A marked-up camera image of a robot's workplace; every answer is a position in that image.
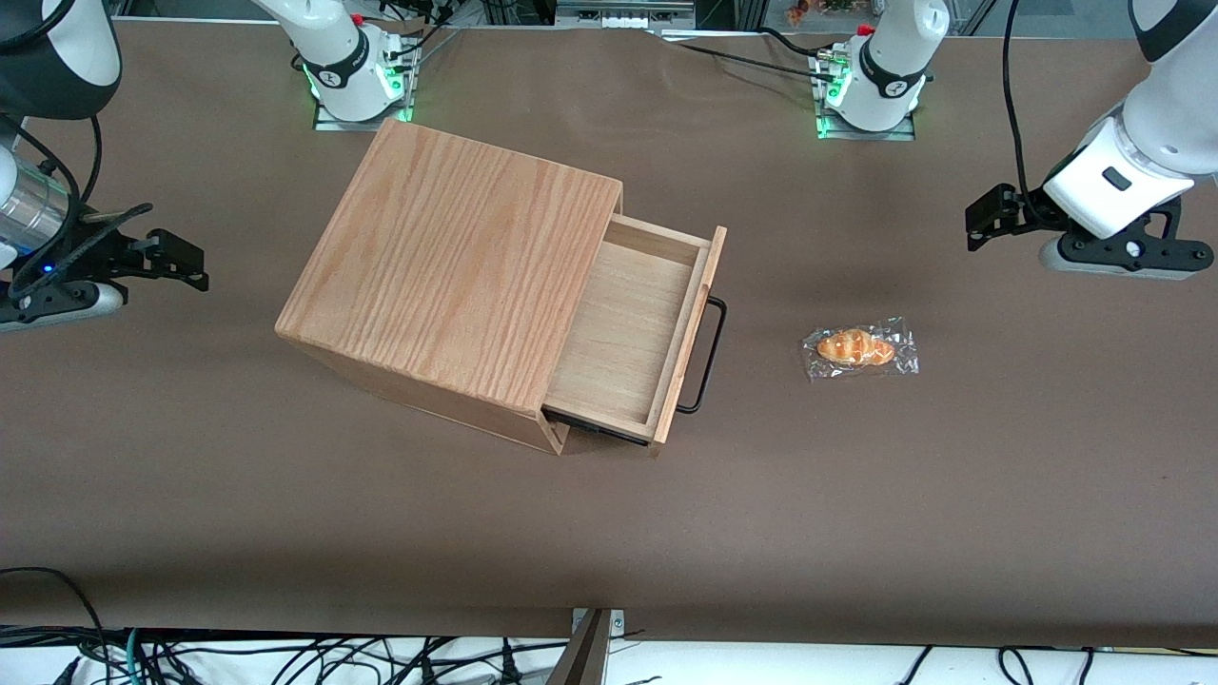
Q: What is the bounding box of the black looped cable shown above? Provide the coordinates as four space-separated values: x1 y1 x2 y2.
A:
0 567 113 685

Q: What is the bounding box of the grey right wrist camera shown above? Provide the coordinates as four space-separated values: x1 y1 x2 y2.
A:
0 281 127 333

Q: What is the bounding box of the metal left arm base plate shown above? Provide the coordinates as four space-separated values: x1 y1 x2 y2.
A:
812 43 919 142

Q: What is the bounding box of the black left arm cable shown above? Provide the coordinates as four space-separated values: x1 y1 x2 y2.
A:
1002 0 1069 229

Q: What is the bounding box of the wooden drawer cabinet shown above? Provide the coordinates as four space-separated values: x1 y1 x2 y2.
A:
274 117 625 456

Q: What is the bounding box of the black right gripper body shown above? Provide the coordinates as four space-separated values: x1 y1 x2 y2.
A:
57 203 155 286

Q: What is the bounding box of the wooden drawer with black handle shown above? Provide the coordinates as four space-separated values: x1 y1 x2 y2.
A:
540 213 730 449

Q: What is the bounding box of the metal table bracket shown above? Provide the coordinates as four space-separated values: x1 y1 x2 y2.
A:
546 607 626 685

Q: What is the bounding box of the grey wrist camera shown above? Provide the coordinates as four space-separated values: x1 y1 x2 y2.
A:
1038 200 1216 281
0 281 127 333

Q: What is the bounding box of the black tangled cable bundle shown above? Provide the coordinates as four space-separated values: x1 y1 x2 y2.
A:
143 633 572 685

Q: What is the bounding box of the black cable to base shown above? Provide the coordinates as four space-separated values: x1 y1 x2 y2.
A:
657 27 831 82

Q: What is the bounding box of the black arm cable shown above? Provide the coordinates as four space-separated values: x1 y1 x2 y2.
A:
1002 0 1069 229
0 114 106 286

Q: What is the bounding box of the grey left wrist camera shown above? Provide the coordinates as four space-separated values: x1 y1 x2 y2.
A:
1038 200 1216 281

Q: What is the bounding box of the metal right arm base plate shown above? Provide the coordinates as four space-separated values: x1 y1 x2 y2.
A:
312 24 418 131

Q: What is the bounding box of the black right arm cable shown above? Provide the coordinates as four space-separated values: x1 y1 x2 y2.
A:
0 114 106 286

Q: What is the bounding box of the bread roll in clear wrapper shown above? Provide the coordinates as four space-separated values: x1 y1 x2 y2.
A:
799 317 921 383

